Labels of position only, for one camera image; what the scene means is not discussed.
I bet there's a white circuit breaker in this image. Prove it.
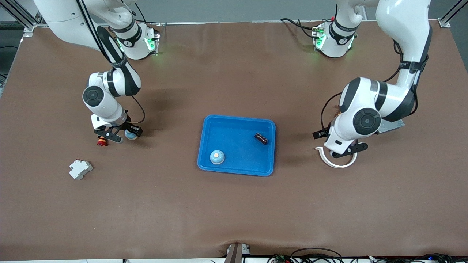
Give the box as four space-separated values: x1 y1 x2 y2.
69 159 94 180

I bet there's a brown table mat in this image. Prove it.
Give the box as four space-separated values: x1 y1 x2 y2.
0 20 468 260

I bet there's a tangled cable bundle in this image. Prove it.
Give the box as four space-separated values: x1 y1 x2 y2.
269 248 468 263

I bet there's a white half-ring pipe clamp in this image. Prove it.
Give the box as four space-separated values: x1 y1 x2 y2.
315 147 358 169

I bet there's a blue plastic tray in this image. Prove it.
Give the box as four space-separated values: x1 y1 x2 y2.
197 115 276 177

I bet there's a grey metal box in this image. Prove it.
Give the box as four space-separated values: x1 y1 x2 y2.
377 119 405 134

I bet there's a black base power cable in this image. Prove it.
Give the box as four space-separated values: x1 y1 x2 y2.
280 18 319 39

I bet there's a grey clamp bracket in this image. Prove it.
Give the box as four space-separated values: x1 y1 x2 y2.
224 242 251 263

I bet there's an aluminium frame profile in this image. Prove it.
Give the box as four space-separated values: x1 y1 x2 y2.
438 0 468 28
0 0 39 33

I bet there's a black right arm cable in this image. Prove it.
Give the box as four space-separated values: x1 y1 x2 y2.
75 0 146 124

